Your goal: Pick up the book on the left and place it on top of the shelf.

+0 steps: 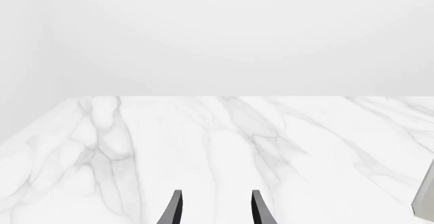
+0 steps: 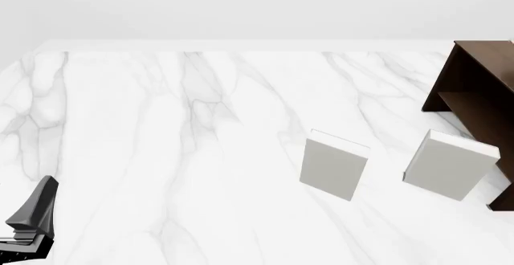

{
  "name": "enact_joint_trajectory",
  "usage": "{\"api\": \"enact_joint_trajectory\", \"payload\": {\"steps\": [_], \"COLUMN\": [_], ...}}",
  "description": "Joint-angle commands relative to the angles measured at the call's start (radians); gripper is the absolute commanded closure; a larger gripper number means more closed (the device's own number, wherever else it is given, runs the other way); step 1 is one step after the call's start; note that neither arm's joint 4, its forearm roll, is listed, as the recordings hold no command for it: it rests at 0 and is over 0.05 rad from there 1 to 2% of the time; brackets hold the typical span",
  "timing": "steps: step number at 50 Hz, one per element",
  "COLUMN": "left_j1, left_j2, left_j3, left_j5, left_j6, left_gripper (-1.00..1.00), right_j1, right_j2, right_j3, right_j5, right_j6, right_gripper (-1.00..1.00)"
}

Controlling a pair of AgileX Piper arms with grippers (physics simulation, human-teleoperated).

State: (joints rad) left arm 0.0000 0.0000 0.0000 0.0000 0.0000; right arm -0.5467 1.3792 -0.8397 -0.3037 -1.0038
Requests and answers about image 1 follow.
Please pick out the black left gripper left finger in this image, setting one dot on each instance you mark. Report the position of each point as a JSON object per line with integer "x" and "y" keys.
{"x": 172, "y": 211}

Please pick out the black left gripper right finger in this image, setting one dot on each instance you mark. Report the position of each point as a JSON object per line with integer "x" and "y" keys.
{"x": 261, "y": 211}

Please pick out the grey book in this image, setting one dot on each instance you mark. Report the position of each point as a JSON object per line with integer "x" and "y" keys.
{"x": 425, "y": 198}

